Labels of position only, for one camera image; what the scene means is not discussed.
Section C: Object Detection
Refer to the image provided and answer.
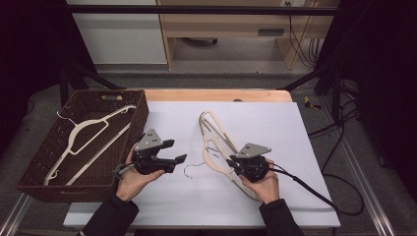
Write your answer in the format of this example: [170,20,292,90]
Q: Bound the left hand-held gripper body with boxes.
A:
[132,128,176,176]

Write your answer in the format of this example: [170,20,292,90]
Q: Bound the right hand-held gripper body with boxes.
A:
[236,143,272,184]

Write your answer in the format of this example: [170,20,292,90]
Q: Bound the brown wicker basket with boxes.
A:
[16,88,150,204]

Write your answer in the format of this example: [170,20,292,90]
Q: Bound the person's right hand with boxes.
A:
[239,159,279,205]

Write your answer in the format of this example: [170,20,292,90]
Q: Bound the person's left hand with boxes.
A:
[116,144,165,202]

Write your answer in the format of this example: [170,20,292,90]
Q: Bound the white table cover sheet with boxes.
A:
[63,100,341,229]

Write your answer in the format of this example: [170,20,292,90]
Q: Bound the yellow and black tool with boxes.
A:
[303,95,323,111]

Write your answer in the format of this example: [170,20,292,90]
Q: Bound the white cabinet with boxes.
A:
[66,0,168,65]

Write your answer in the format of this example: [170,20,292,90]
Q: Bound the light wooden desk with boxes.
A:
[156,0,341,71]

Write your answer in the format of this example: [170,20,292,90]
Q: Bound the black curtain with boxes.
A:
[316,0,417,200]
[0,0,97,156]

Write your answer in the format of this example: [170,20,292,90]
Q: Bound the grey cable plug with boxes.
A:
[112,162,136,179]

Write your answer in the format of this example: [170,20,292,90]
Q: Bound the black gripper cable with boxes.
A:
[268,163,366,217]

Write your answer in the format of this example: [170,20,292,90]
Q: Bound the black floor cables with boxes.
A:
[308,80,361,175]

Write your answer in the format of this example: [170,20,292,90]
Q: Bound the aluminium rail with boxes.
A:
[319,97,396,236]
[0,193,33,236]

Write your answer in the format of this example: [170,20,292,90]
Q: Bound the hanging black cables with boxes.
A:
[284,1,327,69]

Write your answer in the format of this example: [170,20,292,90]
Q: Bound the black metal frame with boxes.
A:
[58,4,343,109]

